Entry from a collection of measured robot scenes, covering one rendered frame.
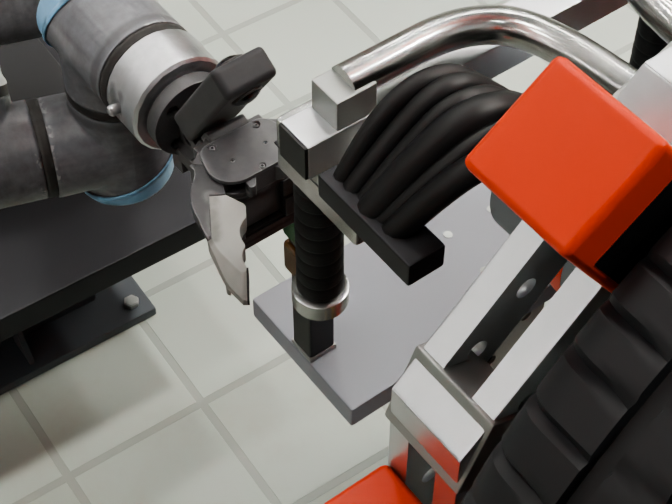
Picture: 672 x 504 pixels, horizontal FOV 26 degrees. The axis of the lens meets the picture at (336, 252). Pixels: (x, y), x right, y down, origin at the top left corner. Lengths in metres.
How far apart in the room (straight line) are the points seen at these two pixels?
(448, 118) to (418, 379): 0.15
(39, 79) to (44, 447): 0.48
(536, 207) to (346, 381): 0.77
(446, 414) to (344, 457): 1.12
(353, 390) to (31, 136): 0.40
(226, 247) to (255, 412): 0.92
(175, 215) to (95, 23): 0.61
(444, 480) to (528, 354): 0.09
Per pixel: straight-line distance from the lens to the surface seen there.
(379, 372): 1.44
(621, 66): 0.92
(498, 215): 1.06
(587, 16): 1.03
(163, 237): 1.75
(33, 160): 1.28
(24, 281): 1.73
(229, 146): 1.10
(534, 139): 0.69
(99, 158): 1.28
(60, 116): 1.28
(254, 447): 1.92
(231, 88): 1.04
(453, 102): 0.84
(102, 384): 1.99
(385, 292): 1.50
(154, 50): 1.16
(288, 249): 1.33
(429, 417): 0.80
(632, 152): 0.67
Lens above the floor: 1.64
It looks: 51 degrees down
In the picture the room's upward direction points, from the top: straight up
